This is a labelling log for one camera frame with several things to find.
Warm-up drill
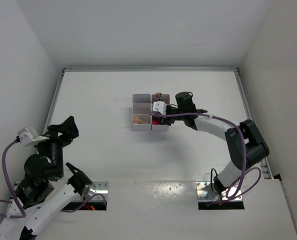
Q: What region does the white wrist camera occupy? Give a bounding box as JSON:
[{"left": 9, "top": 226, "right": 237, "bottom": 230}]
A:
[
  {"left": 17, "top": 126, "right": 49, "bottom": 147},
  {"left": 152, "top": 101, "right": 167, "bottom": 115}
]

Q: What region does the orange highlighter pencil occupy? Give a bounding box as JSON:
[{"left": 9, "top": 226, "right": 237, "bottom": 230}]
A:
[{"left": 133, "top": 116, "right": 144, "bottom": 122}]

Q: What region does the yellow slim highlighter pen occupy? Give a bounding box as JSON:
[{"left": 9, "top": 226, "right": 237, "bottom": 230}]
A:
[{"left": 135, "top": 119, "right": 151, "bottom": 125}]

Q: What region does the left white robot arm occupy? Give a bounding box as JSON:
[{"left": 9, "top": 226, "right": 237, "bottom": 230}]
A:
[{"left": 0, "top": 116, "right": 93, "bottom": 240}]

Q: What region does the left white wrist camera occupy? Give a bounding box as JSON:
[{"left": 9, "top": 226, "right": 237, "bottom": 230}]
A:
[{"left": 17, "top": 126, "right": 49, "bottom": 147}]

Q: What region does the metal base plate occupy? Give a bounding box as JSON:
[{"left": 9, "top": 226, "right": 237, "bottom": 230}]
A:
[
  {"left": 195, "top": 181, "right": 243, "bottom": 204},
  {"left": 72, "top": 181, "right": 109, "bottom": 202}
]

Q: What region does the right white divided container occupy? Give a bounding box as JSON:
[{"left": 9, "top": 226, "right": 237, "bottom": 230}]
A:
[{"left": 151, "top": 94, "right": 170, "bottom": 132}]

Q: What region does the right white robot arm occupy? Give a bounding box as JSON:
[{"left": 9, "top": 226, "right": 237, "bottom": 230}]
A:
[{"left": 151, "top": 91, "right": 270, "bottom": 195}]

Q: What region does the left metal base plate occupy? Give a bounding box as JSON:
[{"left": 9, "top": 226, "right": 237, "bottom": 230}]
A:
[{"left": 72, "top": 181, "right": 109, "bottom": 202}]

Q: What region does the colourful glue stick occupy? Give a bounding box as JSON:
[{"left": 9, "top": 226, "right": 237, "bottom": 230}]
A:
[{"left": 154, "top": 92, "right": 164, "bottom": 102}]

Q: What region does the left white divided container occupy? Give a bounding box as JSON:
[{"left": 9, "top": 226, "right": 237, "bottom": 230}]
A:
[{"left": 132, "top": 93, "right": 152, "bottom": 132}]

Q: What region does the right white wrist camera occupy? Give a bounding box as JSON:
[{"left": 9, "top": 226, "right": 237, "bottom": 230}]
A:
[{"left": 152, "top": 101, "right": 167, "bottom": 115}]

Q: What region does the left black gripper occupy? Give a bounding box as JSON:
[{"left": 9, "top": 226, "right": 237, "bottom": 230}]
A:
[{"left": 36, "top": 115, "right": 80, "bottom": 177}]

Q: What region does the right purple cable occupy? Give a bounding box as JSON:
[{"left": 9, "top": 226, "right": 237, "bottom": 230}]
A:
[{"left": 149, "top": 111, "right": 262, "bottom": 203}]

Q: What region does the white divided container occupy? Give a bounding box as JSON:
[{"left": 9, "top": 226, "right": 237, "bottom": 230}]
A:
[
  {"left": 151, "top": 94, "right": 170, "bottom": 132},
  {"left": 132, "top": 93, "right": 152, "bottom": 132}
]

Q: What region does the pink cap black highlighter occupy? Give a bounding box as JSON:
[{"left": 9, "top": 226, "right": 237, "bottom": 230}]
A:
[{"left": 152, "top": 119, "right": 160, "bottom": 125}]

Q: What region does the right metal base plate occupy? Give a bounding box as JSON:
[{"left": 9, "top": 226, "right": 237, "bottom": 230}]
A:
[{"left": 195, "top": 181, "right": 243, "bottom": 204}]

